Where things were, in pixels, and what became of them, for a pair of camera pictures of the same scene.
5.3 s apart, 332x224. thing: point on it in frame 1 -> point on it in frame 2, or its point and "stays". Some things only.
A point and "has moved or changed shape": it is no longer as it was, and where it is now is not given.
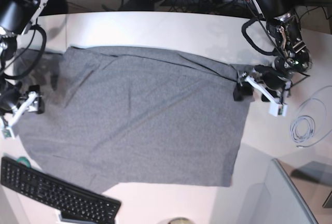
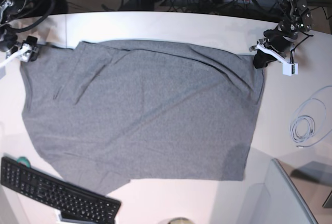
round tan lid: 180,220 stays
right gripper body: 273,84 -> 277,44
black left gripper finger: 41,104 -> 33,56
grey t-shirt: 117,116 has moved or changed shape
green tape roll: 21,159 stays
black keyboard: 77,204 stays
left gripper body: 13,101 -> 24,51
